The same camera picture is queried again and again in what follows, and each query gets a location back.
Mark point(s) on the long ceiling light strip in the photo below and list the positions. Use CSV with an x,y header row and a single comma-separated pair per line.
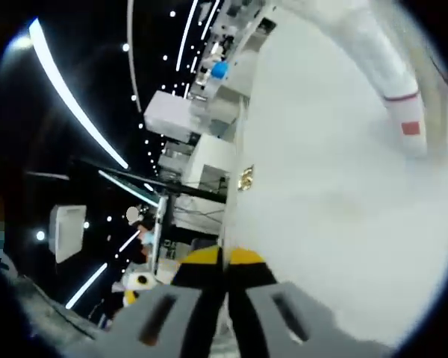
x,y
74,93

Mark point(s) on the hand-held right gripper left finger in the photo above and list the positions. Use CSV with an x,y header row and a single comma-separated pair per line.
x,y
164,320

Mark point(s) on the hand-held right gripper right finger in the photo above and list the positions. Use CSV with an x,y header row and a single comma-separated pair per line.
x,y
272,309

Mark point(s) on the blue bin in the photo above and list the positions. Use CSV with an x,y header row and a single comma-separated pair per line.
x,y
221,71

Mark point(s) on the white skincare tube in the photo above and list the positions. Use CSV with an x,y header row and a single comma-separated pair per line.
x,y
392,74

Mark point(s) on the white ceiling air conditioner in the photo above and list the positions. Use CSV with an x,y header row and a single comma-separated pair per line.
x,y
67,233

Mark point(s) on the small gold item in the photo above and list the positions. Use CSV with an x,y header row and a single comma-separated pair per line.
x,y
246,178

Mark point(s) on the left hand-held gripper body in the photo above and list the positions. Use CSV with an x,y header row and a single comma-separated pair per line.
x,y
138,281

